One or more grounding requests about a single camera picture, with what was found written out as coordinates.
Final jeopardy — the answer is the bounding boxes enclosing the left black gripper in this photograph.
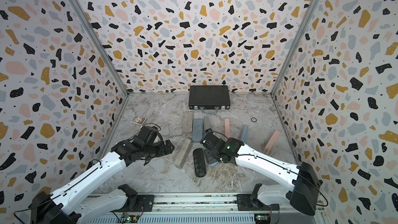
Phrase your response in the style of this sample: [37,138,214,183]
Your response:
[143,139,176,161]

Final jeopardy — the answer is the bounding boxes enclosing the pink glasses case grey lining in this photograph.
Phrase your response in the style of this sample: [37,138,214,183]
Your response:
[224,118,231,138]

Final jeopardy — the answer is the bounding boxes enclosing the black case beige lining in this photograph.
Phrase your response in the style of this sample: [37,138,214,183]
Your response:
[193,148,206,178]

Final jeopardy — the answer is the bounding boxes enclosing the grey case mint lining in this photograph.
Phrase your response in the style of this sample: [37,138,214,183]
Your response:
[192,118,204,143]

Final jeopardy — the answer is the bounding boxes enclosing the mint green glasses case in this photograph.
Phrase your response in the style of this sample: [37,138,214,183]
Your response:
[174,139,193,169]

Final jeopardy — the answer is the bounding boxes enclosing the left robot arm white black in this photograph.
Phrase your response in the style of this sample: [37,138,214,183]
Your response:
[27,140,175,224]

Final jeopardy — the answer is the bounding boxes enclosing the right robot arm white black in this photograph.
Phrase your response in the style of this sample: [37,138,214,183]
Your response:
[200,132,321,216]

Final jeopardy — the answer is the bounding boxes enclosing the closed pink glasses case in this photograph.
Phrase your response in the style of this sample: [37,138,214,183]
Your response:
[263,130,280,155]

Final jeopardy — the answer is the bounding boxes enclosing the playing card box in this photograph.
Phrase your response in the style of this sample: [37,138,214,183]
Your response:
[130,115,147,126]

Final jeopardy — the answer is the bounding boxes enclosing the black ribbed briefcase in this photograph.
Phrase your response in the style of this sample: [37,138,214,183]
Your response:
[188,85,231,110]

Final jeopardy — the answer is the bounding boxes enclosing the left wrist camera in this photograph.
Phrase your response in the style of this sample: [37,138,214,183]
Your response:
[132,124,163,148]

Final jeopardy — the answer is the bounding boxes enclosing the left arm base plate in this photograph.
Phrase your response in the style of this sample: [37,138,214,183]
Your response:
[118,195,155,212]

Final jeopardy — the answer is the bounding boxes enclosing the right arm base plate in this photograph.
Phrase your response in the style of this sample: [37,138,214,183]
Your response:
[236,194,280,211]

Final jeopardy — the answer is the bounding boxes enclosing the aluminium front rail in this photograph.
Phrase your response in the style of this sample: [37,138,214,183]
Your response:
[86,192,329,224]

